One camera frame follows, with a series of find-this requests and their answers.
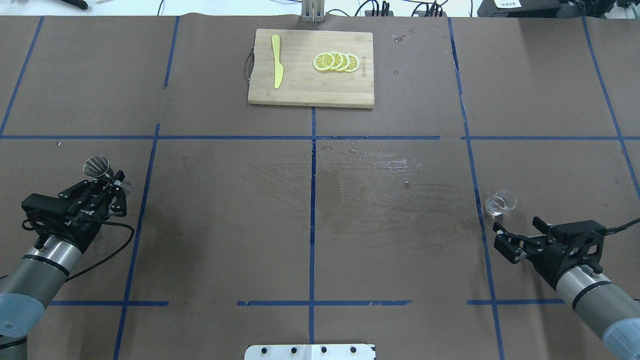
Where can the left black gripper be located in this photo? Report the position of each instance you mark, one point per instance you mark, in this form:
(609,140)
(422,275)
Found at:
(84,228)

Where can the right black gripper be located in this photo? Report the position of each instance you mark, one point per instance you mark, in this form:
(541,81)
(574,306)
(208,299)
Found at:
(549,264)

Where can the steel measuring jigger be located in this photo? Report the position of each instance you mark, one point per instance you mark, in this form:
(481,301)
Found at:
(99,167)

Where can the clear glass shaker cup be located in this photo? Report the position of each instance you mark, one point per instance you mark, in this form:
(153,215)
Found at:
(501,202)

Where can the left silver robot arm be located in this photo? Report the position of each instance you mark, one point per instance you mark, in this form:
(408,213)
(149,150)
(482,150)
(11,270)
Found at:
(30,288)

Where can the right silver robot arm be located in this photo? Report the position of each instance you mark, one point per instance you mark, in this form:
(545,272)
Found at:
(604,307)

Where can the yellow plastic knife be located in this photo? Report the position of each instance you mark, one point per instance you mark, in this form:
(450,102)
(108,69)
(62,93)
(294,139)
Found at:
(276,44)

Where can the wooden cutting board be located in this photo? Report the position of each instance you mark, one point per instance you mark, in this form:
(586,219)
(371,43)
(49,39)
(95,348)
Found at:
(302,84)

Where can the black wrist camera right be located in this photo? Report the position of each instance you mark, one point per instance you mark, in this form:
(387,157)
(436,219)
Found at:
(582,240)

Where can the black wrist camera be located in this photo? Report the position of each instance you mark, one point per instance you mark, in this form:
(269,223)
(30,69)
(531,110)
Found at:
(582,240)
(44,209)

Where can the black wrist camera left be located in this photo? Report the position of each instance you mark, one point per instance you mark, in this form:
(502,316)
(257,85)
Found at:
(44,209)

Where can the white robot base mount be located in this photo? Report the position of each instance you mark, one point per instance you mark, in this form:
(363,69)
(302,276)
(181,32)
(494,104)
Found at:
(331,351)

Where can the aluminium frame post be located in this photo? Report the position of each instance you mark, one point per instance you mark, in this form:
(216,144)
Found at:
(313,11)

